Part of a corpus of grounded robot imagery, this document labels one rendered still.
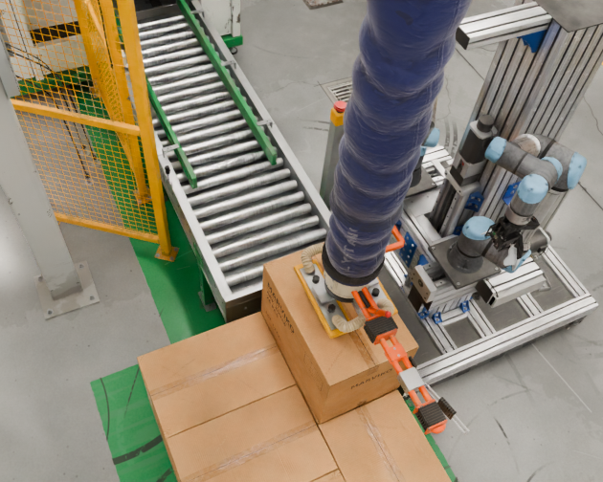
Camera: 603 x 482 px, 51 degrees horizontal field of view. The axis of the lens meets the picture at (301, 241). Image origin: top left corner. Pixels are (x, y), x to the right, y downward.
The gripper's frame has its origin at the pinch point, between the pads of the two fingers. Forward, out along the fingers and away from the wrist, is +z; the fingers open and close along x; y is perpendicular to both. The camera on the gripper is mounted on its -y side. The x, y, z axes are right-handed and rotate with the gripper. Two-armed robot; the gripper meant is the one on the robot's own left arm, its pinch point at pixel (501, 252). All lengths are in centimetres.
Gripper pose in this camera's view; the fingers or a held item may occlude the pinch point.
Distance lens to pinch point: 217.7
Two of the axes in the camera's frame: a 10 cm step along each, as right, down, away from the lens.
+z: -0.8, 5.9, 8.1
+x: 4.3, 7.5, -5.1
